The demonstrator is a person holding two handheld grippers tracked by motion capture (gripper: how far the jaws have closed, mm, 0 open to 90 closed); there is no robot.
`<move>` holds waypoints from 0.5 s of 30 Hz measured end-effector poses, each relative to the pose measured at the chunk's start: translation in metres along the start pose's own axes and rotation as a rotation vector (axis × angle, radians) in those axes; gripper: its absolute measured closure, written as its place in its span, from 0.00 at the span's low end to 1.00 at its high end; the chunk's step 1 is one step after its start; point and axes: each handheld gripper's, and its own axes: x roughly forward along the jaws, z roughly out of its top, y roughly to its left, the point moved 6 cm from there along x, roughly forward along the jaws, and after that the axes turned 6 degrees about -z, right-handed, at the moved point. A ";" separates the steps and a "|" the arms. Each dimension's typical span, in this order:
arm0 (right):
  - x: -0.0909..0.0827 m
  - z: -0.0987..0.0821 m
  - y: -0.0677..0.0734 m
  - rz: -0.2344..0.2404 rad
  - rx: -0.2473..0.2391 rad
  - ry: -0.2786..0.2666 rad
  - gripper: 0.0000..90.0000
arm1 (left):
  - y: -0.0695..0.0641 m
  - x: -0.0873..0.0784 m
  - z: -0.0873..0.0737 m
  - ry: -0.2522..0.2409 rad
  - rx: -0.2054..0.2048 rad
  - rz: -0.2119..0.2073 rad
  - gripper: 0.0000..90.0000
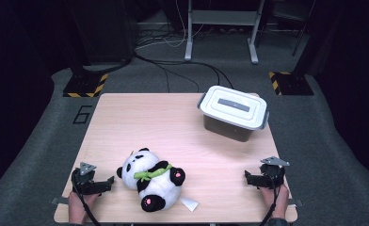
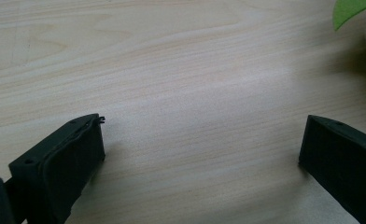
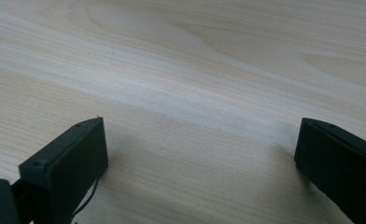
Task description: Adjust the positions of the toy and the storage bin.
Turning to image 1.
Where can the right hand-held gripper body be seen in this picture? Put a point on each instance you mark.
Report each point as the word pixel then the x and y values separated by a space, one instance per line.
pixel 273 175

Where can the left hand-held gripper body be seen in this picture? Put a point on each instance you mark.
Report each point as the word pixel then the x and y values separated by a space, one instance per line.
pixel 84 180

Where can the panda plush toy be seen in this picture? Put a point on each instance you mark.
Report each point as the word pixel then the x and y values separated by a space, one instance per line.
pixel 151 182

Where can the clear brown storage box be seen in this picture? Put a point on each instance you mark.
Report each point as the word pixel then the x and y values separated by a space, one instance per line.
pixel 228 128

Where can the white storage box lid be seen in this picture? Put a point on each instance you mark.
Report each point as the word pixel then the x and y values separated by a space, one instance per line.
pixel 232 106

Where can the person's right hand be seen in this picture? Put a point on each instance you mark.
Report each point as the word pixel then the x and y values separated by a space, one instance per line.
pixel 275 201

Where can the person's left hand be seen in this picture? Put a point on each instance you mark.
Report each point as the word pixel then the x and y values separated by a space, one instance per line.
pixel 79 205

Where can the grey tape strip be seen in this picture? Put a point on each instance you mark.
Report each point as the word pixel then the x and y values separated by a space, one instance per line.
pixel 59 201
pixel 295 202

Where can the black yellow striped stand base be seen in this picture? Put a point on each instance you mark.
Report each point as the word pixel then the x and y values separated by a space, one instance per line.
pixel 85 86
pixel 294 84

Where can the black cabinet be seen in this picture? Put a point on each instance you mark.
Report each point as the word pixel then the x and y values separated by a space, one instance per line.
pixel 107 31

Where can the white metal stand frame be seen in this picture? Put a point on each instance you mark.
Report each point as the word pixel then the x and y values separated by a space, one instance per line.
pixel 223 17

